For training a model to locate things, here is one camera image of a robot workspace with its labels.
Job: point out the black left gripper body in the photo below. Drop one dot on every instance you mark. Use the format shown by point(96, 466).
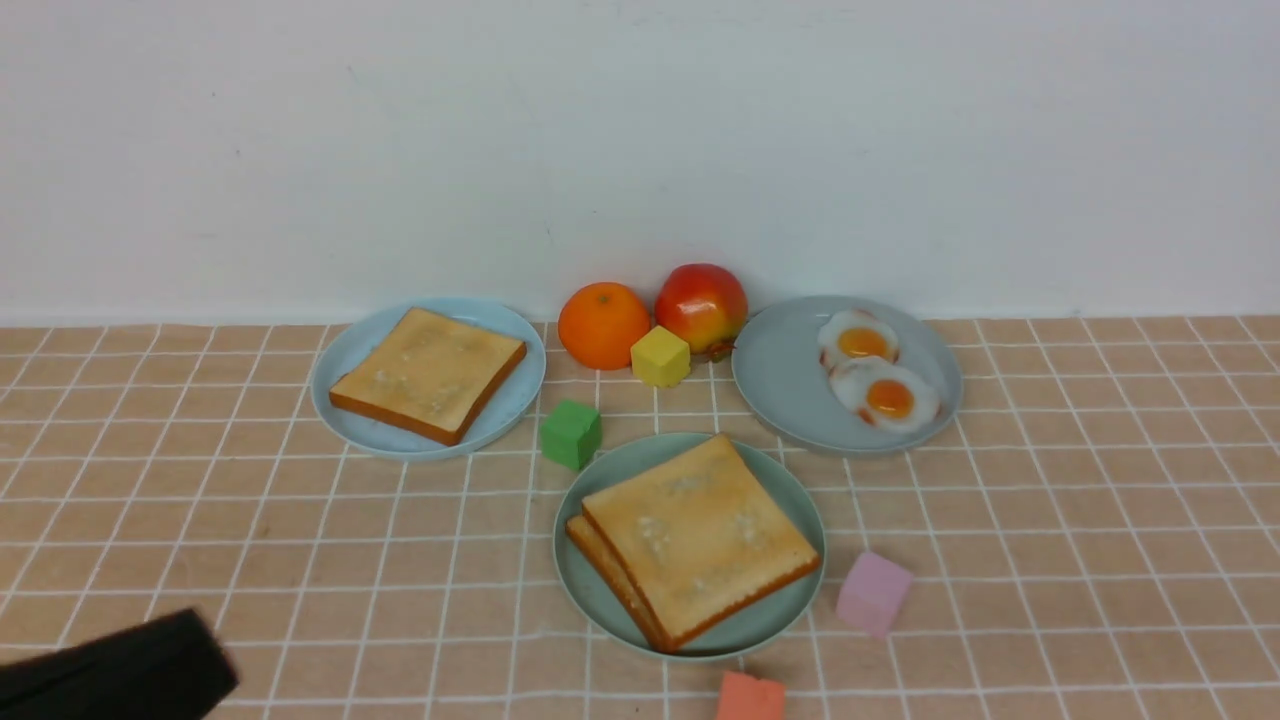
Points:
point(171, 667)

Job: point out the toast slice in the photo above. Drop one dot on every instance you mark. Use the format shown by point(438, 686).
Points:
point(700, 535)
point(596, 551)
point(432, 376)

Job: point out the light blue bread plate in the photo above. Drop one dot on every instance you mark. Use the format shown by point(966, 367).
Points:
point(376, 438)

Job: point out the green cube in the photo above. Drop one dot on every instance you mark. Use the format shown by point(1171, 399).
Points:
point(571, 434)

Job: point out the orange fruit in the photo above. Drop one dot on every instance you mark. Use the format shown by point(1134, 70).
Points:
point(600, 323)

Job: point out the orange-red cube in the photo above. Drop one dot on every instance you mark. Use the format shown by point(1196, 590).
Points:
point(746, 697)

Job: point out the yellow cube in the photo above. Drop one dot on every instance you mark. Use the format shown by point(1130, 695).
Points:
point(661, 359)

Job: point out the green centre plate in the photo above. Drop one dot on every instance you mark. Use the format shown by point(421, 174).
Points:
point(600, 600)

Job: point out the red apple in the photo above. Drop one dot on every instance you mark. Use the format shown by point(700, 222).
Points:
point(706, 306)

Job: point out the light blue egg plate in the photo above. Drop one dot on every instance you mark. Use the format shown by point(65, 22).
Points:
point(776, 366)

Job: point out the pink cube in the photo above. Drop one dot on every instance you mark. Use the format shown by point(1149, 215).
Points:
point(872, 594)

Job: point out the back fried egg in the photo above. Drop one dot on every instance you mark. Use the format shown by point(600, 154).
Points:
point(855, 334)

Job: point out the fried egg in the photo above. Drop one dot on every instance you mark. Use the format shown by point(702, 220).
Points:
point(884, 395)
point(855, 334)

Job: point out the right fried egg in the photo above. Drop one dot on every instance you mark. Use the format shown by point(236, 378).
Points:
point(884, 395)

